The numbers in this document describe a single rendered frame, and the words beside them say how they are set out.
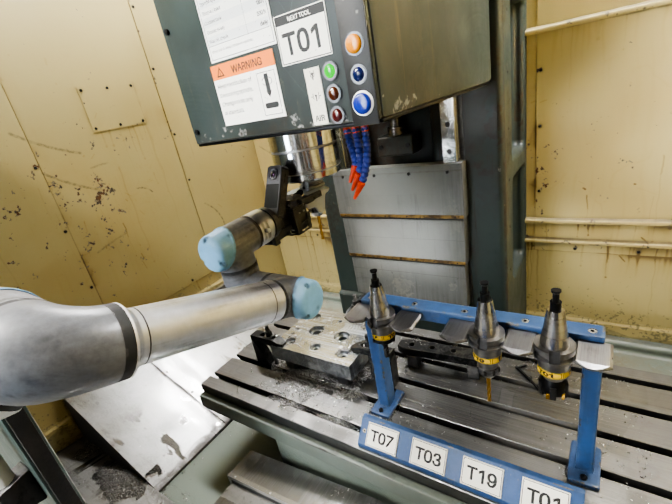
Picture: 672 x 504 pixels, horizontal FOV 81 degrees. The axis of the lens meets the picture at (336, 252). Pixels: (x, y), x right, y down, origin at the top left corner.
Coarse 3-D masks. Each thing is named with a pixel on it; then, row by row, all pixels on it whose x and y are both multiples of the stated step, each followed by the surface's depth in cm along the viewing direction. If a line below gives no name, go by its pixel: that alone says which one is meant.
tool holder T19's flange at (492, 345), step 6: (498, 324) 73; (468, 330) 73; (504, 330) 71; (474, 336) 71; (498, 336) 70; (504, 336) 70; (474, 342) 71; (480, 342) 71; (486, 342) 70; (492, 342) 69; (498, 342) 69; (474, 348) 72; (480, 348) 71; (486, 348) 71; (492, 348) 70; (498, 348) 70
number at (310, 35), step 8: (320, 16) 56; (296, 24) 59; (304, 24) 58; (312, 24) 58; (320, 24) 57; (296, 32) 59; (304, 32) 59; (312, 32) 58; (320, 32) 57; (296, 40) 60; (304, 40) 59; (312, 40) 59; (320, 40) 58; (304, 48) 60; (312, 48) 59; (320, 48) 58
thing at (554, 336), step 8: (552, 312) 62; (560, 312) 62; (544, 320) 64; (552, 320) 63; (560, 320) 62; (544, 328) 64; (552, 328) 63; (560, 328) 63; (544, 336) 65; (552, 336) 63; (560, 336) 63; (568, 336) 64; (544, 344) 65; (552, 344) 64; (560, 344) 63; (568, 344) 64
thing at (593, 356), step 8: (576, 344) 66; (584, 344) 65; (592, 344) 65; (600, 344) 65; (608, 344) 64; (576, 352) 64; (584, 352) 64; (592, 352) 63; (600, 352) 63; (608, 352) 63; (576, 360) 62; (584, 360) 62; (592, 360) 62; (600, 360) 61; (608, 360) 61; (584, 368) 61; (592, 368) 61; (600, 368) 60; (608, 368) 60
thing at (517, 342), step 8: (512, 328) 73; (512, 336) 71; (520, 336) 70; (528, 336) 70; (504, 344) 69; (512, 344) 69; (520, 344) 68; (528, 344) 68; (512, 352) 67; (520, 352) 67; (528, 352) 66
